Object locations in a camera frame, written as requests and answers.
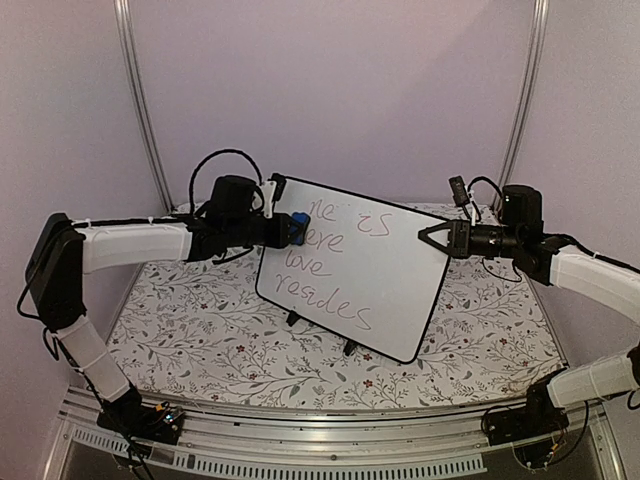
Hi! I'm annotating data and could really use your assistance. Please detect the small black-framed whiteboard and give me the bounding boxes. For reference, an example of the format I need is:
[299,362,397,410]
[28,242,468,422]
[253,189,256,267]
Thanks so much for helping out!
[256,177,450,364]

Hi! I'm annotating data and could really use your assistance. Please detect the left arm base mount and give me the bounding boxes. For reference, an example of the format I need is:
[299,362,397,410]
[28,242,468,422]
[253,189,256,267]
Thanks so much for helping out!
[97,398,185,445]

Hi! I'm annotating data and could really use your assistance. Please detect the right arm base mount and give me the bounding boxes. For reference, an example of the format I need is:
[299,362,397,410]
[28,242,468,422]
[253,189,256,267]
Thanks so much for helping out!
[480,395,569,446]

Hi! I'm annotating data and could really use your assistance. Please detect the blue whiteboard eraser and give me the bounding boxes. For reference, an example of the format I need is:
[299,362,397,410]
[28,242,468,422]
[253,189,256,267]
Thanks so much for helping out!
[289,212,311,245]

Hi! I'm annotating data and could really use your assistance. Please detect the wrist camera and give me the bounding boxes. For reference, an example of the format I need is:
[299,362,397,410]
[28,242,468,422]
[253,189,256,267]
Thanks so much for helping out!
[270,173,287,202]
[448,176,470,208]

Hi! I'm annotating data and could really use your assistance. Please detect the aluminium corner post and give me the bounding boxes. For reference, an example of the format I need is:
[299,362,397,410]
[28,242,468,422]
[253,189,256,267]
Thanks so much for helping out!
[498,0,550,187]
[113,0,174,211]

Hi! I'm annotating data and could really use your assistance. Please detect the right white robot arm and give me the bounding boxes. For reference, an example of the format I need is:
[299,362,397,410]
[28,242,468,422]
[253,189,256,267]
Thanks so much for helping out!
[417,185,639,436]

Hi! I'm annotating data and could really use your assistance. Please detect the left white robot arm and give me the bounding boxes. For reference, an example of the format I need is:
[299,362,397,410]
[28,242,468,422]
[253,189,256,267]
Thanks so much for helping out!
[24,175,310,434]

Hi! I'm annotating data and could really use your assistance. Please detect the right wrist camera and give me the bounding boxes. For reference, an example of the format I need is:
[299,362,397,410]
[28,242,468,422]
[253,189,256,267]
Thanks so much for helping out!
[448,176,470,208]

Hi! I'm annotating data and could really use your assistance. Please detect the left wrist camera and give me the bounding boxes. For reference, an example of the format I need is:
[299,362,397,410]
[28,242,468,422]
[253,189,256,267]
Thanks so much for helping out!
[270,173,287,202]

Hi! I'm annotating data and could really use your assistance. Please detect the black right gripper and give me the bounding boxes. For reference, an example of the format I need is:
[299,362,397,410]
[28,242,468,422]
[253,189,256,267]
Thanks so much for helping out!
[418,221,521,262]

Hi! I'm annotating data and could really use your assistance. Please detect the left aluminium corner post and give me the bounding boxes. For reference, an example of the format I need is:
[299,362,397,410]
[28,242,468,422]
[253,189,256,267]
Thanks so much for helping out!
[113,0,174,211]

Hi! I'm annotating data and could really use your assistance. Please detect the floral patterned table mat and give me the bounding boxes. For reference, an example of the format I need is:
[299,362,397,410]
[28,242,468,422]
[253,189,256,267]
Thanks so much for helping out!
[94,200,571,410]

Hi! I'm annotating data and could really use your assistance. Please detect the right aluminium corner post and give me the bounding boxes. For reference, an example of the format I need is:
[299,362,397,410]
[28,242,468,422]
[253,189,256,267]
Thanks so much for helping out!
[498,0,550,187]

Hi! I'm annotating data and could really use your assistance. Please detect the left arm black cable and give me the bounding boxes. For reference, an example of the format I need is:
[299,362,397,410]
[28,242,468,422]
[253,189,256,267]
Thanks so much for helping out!
[188,147,264,211]

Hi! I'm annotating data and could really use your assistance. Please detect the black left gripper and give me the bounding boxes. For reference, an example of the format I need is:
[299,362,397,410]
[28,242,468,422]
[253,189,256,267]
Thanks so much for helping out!
[227,213,304,250]

